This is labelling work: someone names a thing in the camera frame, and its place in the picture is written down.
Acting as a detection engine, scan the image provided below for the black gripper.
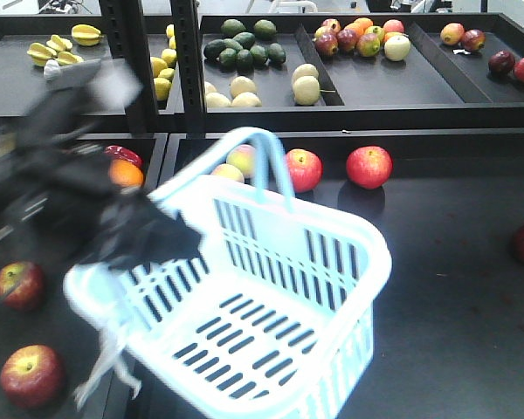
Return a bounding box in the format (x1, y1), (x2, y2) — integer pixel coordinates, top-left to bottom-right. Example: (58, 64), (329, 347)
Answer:
(0, 58), (202, 270)

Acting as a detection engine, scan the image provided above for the light blue plastic basket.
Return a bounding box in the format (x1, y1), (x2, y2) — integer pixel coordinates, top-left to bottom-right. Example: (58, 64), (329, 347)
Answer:
(64, 127), (392, 418)

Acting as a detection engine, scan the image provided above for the red apple by basket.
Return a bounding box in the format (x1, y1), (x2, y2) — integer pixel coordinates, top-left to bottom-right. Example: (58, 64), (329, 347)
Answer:
(286, 148), (323, 193)

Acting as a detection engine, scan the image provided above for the large orange fruit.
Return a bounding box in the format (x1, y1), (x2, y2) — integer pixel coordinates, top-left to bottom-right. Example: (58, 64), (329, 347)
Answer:
(108, 159), (144, 188)

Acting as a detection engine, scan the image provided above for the red bell pepper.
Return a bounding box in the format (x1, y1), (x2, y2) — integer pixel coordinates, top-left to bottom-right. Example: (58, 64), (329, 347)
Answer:
(104, 145), (142, 168)

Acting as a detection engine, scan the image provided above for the pale peach fruit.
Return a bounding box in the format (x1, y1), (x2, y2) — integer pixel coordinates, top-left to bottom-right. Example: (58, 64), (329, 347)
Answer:
(226, 144), (256, 179)

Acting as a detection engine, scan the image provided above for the red yellow apple middle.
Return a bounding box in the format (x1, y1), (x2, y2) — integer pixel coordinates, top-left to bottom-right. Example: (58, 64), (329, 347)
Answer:
(0, 261), (45, 312)

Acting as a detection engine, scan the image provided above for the red yellow apple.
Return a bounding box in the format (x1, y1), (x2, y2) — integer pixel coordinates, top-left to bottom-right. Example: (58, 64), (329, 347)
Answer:
(0, 345), (66, 409)
(0, 261), (45, 312)

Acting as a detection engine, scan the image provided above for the red yellow apple front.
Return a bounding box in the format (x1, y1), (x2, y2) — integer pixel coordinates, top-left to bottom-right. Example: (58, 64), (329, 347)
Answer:
(0, 345), (66, 409)

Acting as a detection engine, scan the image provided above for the white garlic bulb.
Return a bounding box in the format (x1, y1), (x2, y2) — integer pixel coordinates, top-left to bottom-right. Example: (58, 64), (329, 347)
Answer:
(43, 59), (62, 81)

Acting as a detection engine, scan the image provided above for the bright red apple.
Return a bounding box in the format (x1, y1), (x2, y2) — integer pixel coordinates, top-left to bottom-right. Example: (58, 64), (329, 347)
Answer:
(346, 146), (393, 189)

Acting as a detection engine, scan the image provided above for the black wooden produce stand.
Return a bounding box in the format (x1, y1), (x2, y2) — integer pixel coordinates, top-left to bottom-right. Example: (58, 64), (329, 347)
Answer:
(0, 0), (524, 419)

